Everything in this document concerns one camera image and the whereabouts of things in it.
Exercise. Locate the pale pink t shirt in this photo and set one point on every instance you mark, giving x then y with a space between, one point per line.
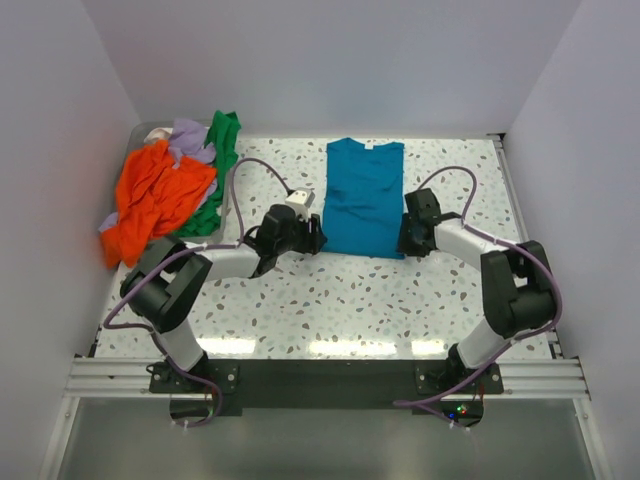
158 134

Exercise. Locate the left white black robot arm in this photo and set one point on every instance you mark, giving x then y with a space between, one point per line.
164 285

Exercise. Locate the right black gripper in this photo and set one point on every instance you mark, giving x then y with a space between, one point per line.
403 246

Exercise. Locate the aluminium frame rail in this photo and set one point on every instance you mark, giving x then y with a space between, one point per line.
521 379

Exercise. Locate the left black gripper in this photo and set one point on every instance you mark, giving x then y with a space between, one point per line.
313 241

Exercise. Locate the lilac t shirt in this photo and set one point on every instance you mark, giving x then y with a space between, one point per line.
188 139

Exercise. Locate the blue t shirt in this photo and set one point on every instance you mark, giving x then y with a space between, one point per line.
363 205

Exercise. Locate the green t shirt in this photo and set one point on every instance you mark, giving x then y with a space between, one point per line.
223 133

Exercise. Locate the orange t shirt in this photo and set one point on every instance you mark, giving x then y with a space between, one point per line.
155 195

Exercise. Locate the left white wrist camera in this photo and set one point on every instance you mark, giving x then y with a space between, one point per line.
300 201

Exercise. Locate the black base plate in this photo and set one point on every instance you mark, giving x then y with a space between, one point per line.
296 384

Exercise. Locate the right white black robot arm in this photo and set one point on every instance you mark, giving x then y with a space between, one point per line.
518 294

